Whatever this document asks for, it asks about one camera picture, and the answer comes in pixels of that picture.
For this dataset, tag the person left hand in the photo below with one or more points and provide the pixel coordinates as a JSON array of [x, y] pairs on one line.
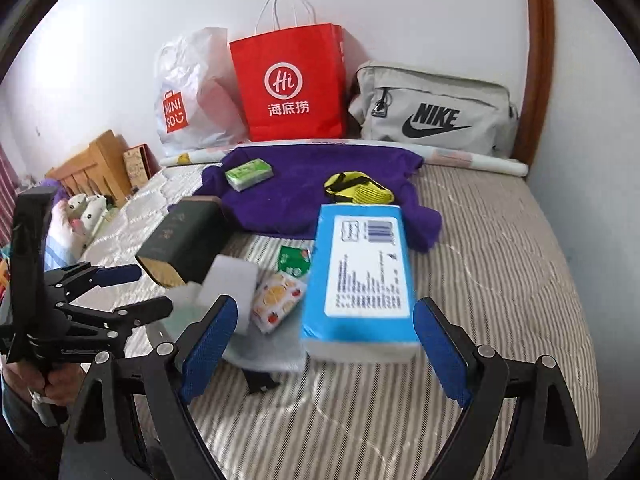
[[61, 386]]

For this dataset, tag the white sponge block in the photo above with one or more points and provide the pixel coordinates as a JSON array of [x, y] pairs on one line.
[[233, 277]]

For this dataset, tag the red Hi paper bag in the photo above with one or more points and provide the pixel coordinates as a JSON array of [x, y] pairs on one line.
[[292, 79]]

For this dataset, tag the brown wooden door frame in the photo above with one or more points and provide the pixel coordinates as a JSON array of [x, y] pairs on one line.
[[538, 82]]

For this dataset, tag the pale green translucent bag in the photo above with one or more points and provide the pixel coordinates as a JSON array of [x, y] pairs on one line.
[[277, 352]]

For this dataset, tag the purple cloth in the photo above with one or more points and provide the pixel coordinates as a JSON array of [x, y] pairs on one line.
[[287, 204]]

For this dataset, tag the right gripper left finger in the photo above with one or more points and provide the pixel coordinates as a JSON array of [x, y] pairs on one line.
[[174, 374]]

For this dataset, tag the grey Nike bag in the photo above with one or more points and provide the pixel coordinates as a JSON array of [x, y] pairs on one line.
[[408, 105]]

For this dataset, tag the fruit print tissue pack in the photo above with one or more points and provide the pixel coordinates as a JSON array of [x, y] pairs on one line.
[[275, 299]]

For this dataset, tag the rolled patterned mat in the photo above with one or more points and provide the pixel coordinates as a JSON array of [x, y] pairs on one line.
[[430, 155]]

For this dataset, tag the brown decorated book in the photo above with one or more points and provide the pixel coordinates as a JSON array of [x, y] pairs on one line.
[[140, 165]]

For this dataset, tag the white plush toy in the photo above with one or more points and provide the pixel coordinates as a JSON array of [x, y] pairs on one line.
[[86, 214]]

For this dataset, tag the dark green open box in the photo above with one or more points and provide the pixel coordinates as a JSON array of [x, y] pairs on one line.
[[185, 244]]

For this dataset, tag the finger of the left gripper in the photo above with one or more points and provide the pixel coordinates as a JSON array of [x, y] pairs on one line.
[[81, 277], [87, 323]]

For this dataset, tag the green tissue pack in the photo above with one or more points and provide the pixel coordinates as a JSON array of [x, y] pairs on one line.
[[242, 177]]

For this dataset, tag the white Miniso plastic bag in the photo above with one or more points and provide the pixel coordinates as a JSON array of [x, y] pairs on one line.
[[196, 106]]

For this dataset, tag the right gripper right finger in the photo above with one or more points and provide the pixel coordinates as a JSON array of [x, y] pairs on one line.
[[474, 376]]

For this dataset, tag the yellow black mesh item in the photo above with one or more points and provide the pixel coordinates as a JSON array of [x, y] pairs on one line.
[[355, 187]]

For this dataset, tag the blue tissue box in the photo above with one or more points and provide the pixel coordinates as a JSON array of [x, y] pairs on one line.
[[358, 305]]

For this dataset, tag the small green packet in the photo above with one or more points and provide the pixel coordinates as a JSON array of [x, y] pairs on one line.
[[294, 261]]

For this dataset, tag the wooden headboard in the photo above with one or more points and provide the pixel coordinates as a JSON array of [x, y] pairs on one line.
[[97, 170]]

